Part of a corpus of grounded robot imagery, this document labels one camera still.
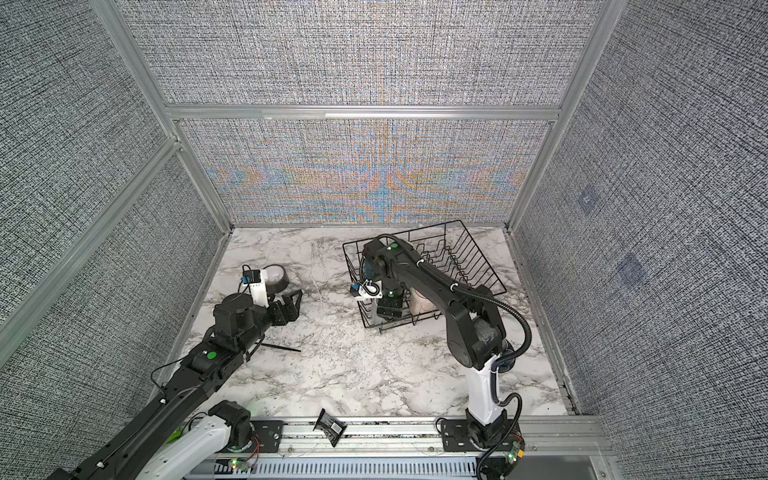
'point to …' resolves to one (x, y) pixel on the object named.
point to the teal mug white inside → (369, 272)
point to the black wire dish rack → (445, 246)
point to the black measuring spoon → (281, 347)
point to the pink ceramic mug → (419, 304)
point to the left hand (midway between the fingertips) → (290, 293)
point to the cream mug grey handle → (375, 320)
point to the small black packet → (332, 427)
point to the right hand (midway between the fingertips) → (394, 300)
